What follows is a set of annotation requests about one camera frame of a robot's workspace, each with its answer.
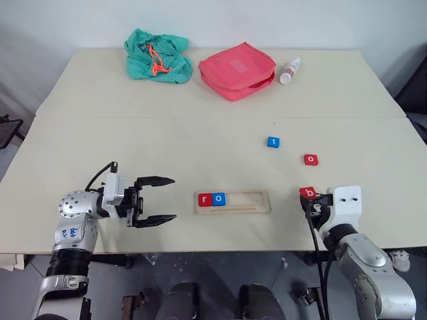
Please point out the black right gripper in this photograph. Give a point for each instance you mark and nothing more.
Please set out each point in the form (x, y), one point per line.
(321, 213)

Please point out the dark rounded shape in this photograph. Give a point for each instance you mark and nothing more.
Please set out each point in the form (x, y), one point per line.
(178, 301)
(262, 301)

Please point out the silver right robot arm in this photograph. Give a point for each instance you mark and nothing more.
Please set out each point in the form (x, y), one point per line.
(370, 266)

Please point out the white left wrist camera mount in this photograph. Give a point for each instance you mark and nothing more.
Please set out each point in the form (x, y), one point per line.
(113, 196)

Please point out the wooden letter tray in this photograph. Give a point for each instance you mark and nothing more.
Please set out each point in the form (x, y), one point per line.
(247, 208)

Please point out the blue letter t block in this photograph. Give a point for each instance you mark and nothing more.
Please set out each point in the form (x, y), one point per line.
(273, 142)

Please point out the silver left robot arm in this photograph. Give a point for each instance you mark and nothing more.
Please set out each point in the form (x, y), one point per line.
(75, 230)

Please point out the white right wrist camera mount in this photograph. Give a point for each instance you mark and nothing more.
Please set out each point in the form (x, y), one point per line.
(345, 206)

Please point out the black table frame bracket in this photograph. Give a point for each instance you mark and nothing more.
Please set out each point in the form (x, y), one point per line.
(111, 260)
(317, 258)

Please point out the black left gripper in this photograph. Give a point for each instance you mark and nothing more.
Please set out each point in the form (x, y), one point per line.
(134, 203)

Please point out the red letter r block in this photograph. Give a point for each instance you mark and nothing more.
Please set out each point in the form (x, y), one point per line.
(205, 199)

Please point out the white pink-labelled bottle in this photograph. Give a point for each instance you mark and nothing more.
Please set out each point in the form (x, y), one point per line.
(289, 71)

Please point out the red letter b block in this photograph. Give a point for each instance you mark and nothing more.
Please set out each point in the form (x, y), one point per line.
(307, 192)

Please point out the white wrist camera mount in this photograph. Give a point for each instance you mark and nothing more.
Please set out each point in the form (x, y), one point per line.
(345, 206)
(113, 196)

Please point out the pink fabric zip pouch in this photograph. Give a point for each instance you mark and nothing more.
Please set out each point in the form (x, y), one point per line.
(237, 70)

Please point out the red letter o block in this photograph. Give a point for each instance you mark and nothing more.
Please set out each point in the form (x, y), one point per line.
(311, 159)

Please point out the black chair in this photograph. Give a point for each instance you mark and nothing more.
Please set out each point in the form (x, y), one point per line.
(10, 130)

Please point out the blue letter o block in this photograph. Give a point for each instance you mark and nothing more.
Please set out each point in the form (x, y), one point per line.
(219, 198)

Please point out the small white object under table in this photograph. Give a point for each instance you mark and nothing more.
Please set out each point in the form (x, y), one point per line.
(399, 260)

